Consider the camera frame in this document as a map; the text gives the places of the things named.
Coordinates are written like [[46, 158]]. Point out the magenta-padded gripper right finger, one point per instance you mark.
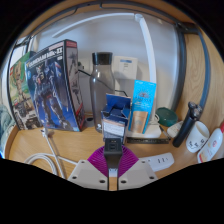
[[136, 173]]

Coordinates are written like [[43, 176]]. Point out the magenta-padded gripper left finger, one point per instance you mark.
[[87, 173]]

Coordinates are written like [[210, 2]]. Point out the black charger block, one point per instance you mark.
[[113, 151]]

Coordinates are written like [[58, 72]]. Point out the white power strip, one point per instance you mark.
[[159, 161]]

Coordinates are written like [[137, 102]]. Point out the black ruler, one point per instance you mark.
[[148, 140]]

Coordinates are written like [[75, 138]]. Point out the small white case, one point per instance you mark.
[[174, 130]]

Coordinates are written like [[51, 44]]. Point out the small open blue box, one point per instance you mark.
[[115, 116]]

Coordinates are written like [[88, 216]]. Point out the green round tin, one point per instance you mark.
[[166, 116]]

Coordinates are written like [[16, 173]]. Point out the black electric shaver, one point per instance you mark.
[[185, 128]]

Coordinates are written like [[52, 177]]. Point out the light blue sunscreen package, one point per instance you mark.
[[141, 106]]

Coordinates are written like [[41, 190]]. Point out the white mug with black print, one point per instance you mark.
[[196, 138]]

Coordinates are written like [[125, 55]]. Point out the white bottle with red cap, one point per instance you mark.
[[210, 146]]

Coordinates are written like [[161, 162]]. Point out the blue robot model kit box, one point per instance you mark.
[[50, 93]]

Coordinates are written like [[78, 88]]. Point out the bed with blue bedding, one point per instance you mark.
[[6, 130]]

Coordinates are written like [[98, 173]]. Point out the green tree figure set box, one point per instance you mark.
[[20, 90]]

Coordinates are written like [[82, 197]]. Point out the white desk lamp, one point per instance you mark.
[[148, 50]]

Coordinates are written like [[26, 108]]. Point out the white wall outlet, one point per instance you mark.
[[125, 67]]

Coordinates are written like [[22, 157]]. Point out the dark grey metal frame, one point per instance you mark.
[[182, 66]]

